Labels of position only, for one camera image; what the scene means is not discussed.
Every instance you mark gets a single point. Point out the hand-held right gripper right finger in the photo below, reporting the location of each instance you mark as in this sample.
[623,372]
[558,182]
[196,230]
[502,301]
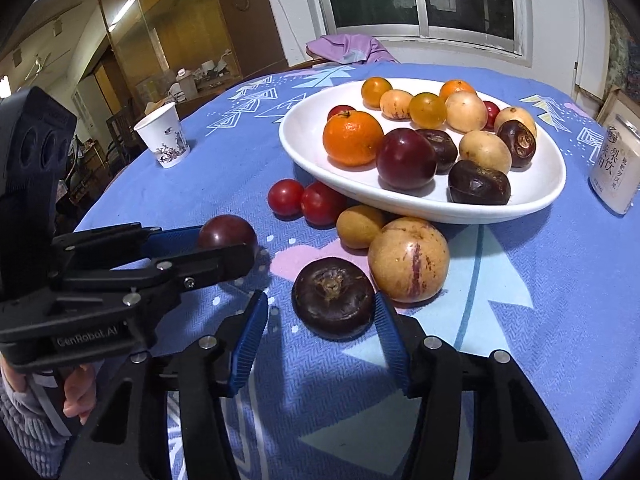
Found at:
[392,345]

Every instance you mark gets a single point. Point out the person's left hand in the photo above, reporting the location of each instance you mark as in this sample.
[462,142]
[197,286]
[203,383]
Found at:
[80,395]

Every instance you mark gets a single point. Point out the small yellow loquat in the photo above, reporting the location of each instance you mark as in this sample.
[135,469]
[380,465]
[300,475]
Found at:
[359,226]
[517,115]
[466,111]
[485,151]

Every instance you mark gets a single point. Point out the large yellow pepino melon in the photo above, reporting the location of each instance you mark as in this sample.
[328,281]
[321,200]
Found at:
[409,259]

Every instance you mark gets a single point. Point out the purple garment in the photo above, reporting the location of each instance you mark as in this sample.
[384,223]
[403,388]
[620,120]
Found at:
[350,50]

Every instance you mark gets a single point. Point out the orange yellow tomato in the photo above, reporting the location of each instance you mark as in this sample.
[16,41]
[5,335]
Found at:
[376,91]
[427,110]

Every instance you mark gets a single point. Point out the dark brown water chestnut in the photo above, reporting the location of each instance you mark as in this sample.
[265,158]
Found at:
[517,142]
[479,182]
[442,150]
[333,297]

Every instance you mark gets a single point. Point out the blue printed tablecloth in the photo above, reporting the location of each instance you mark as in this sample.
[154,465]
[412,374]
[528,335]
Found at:
[550,285]

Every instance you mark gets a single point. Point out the brown wooden cabinet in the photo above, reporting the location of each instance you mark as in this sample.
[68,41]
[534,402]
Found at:
[165,35]

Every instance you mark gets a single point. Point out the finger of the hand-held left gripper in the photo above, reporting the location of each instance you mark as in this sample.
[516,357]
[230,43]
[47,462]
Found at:
[170,242]
[220,262]

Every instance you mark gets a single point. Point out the white oval plate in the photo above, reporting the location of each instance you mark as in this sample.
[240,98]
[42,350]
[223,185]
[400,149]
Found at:
[305,120]

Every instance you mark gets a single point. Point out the small red cherry tomato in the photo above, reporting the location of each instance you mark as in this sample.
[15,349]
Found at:
[492,110]

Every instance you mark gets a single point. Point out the small mandarin orange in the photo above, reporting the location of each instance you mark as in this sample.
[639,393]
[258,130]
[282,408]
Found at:
[455,87]

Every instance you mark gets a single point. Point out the person's left forearm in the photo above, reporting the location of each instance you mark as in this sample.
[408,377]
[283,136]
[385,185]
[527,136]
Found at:
[25,435]

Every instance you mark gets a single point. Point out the large dark red plum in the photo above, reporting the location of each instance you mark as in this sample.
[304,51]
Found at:
[406,158]

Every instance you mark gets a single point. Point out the dark wooden chair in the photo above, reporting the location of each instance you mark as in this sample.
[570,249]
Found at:
[117,130]

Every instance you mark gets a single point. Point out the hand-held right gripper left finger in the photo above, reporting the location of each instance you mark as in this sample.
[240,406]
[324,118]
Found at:
[250,345]

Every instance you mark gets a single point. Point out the large mandarin orange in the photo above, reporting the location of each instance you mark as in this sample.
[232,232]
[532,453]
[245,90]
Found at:
[352,137]

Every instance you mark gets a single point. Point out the white printed paper cup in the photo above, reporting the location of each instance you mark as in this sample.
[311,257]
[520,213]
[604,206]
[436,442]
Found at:
[162,135]

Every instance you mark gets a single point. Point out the window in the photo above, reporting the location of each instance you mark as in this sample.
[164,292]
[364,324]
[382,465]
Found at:
[425,0]

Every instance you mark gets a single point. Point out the small dark red plum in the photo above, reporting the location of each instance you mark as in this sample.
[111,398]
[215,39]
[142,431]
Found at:
[225,230]

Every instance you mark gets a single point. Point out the speckled yellow loquat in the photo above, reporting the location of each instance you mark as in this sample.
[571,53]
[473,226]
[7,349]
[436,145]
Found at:
[396,103]

